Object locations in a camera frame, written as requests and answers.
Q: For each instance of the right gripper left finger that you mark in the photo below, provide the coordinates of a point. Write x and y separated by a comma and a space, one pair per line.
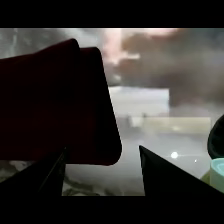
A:
43, 180

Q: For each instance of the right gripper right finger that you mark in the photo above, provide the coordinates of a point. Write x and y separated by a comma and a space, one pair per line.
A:
163, 180

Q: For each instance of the dark red garment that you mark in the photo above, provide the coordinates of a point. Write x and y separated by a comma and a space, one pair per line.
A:
56, 103

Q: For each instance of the pale green garment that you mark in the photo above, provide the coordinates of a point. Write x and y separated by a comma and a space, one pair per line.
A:
218, 175

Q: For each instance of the black garment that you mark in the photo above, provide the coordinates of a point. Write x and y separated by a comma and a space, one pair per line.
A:
217, 138

